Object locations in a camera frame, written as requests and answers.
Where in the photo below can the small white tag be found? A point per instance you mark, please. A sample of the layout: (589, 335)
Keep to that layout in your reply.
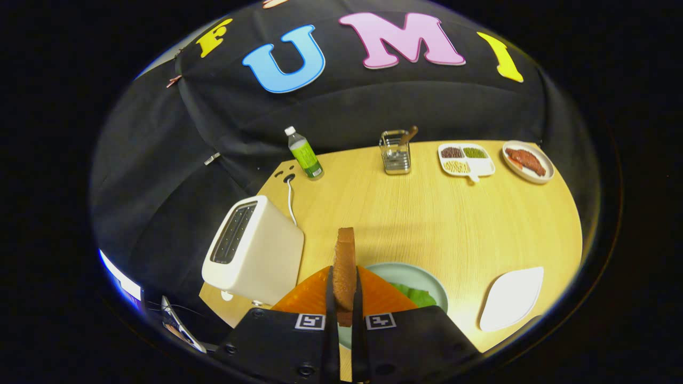
(212, 158)

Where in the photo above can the white bread slice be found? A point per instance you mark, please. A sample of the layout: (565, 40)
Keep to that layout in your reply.
(344, 272)

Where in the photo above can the white toaster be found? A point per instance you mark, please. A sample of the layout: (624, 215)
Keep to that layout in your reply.
(261, 256)

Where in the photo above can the white leaf-shaped plate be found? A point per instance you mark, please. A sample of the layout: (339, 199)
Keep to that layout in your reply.
(509, 301)

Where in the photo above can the black backdrop cloth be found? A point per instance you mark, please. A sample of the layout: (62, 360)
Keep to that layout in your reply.
(373, 101)

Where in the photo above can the clear bottle with green label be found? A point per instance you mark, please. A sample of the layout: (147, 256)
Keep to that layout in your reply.
(304, 154)

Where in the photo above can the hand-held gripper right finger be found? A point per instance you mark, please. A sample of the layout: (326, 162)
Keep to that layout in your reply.
(358, 330)

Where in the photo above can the red meat piece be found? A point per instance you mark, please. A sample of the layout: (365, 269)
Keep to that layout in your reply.
(525, 160)

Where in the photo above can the dark brown beans pile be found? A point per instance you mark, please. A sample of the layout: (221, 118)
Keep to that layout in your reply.
(452, 152)

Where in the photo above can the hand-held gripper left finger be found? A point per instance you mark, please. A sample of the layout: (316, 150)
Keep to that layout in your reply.
(332, 330)

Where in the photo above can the white divided dish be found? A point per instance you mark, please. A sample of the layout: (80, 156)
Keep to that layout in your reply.
(483, 166)

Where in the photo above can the pale green round plate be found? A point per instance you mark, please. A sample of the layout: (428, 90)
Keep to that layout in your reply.
(411, 274)

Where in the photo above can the green beans pile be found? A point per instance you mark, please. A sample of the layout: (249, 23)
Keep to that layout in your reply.
(474, 152)

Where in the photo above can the green lettuce leaf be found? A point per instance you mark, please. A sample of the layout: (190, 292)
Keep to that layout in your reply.
(416, 295)

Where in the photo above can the white-edged tablet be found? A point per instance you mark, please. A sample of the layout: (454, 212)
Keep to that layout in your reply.
(181, 330)

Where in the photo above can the yellow beans pile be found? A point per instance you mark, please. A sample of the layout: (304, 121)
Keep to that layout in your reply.
(456, 167)

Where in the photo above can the bright screen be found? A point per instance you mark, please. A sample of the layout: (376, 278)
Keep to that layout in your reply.
(120, 277)

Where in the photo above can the white oval plate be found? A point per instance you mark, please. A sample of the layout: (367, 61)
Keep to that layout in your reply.
(540, 156)

